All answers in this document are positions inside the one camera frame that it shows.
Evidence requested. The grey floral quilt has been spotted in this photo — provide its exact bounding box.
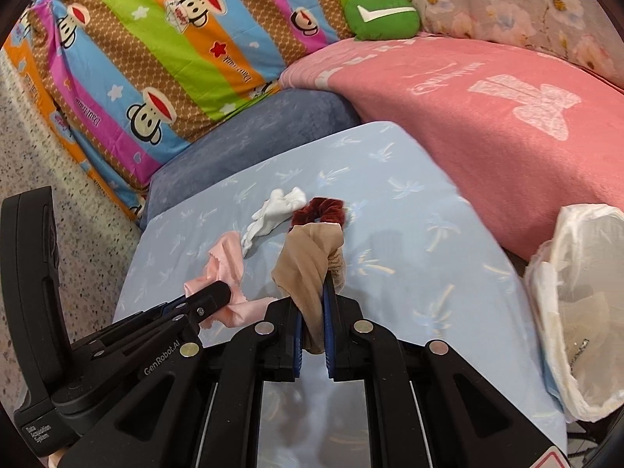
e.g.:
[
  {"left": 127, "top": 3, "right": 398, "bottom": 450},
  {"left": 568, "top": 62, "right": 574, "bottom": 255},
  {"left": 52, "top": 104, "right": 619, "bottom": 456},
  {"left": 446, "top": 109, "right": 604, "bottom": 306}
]
[{"left": 336, "top": 0, "right": 624, "bottom": 89}]

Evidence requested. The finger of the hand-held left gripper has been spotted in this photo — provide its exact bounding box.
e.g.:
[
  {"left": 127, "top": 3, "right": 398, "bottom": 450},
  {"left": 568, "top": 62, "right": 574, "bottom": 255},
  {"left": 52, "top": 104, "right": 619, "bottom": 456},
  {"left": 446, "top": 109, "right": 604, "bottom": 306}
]
[
  {"left": 113, "top": 280, "right": 232, "bottom": 327},
  {"left": 97, "top": 302, "right": 230, "bottom": 352}
]

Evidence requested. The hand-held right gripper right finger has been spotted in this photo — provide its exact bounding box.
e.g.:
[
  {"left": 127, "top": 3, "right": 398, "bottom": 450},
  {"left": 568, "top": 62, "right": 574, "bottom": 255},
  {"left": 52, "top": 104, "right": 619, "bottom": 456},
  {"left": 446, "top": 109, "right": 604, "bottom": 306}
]
[{"left": 324, "top": 278, "right": 557, "bottom": 468}]

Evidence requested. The light blue palm print cloth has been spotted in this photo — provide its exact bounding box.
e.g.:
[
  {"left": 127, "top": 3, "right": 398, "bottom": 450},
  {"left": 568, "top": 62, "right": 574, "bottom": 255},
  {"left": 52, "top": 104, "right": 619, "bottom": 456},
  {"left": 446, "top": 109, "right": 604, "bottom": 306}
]
[{"left": 112, "top": 121, "right": 569, "bottom": 468}]

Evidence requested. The white bag-lined waste bin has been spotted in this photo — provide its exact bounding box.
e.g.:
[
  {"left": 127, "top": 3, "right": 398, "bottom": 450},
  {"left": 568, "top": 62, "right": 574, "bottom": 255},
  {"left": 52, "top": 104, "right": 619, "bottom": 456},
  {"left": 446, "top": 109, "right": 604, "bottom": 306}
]
[{"left": 524, "top": 204, "right": 624, "bottom": 424}]

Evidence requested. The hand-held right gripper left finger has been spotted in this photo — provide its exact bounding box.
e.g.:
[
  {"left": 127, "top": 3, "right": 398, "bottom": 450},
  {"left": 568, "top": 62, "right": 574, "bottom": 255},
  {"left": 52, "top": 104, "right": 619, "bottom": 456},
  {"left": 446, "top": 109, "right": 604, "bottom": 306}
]
[{"left": 61, "top": 297, "right": 303, "bottom": 468}]

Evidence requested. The blue-grey cushion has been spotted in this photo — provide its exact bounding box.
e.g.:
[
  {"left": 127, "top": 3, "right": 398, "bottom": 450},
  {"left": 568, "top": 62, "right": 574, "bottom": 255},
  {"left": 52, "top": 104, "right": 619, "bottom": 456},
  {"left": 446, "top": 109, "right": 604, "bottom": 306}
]
[{"left": 139, "top": 89, "right": 362, "bottom": 230}]

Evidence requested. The beige stocking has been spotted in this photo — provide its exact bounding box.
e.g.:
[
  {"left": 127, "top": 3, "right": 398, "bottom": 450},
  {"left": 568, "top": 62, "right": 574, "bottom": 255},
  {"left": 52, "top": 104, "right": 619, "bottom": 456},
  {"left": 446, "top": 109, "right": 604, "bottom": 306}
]
[{"left": 270, "top": 222, "right": 348, "bottom": 356}]

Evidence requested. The white crumpled cloth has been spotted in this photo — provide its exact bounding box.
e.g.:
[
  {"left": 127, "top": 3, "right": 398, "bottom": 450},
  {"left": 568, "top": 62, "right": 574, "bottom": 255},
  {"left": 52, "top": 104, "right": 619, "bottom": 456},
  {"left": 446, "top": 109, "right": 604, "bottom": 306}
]
[{"left": 240, "top": 188, "right": 308, "bottom": 257}]

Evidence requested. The striped monkey print quilt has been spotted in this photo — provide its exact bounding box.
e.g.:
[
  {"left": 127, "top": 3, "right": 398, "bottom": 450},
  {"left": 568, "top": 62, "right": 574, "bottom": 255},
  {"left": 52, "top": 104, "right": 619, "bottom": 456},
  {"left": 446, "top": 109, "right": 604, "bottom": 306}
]
[{"left": 0, "top": 0, "right": 356, "bottom": 220}]

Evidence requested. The green check mark pillow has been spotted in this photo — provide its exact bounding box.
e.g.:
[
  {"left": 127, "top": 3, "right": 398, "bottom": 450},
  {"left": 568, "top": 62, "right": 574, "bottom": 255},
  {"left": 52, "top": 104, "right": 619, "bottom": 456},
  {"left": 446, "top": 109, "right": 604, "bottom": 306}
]
[{"left": 344, "top": 0, "right": 421, "bottom": 42}]

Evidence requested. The pink bow print blanket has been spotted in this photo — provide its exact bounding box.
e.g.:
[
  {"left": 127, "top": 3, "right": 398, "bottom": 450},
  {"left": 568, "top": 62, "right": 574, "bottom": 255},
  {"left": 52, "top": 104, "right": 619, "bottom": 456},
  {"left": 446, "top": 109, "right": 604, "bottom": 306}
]
[{"left": 279, "top": 32, "right": 624, "bottom": 261}]

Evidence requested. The dark red scrunchie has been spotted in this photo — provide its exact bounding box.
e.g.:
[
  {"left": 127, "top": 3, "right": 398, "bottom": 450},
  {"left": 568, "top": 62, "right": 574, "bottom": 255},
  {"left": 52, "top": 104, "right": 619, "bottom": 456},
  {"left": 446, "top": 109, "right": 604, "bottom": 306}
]
[{"left": 291, "top": 196, "right": 348, "bottom": 230}]

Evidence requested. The pink cloth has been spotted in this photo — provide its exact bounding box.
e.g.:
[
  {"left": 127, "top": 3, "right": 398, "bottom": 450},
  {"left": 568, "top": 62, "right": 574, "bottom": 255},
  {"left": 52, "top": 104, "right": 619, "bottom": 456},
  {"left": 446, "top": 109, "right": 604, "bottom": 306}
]
[{"left": 183, "top": 231, "right": 281, "bottom": 328}]

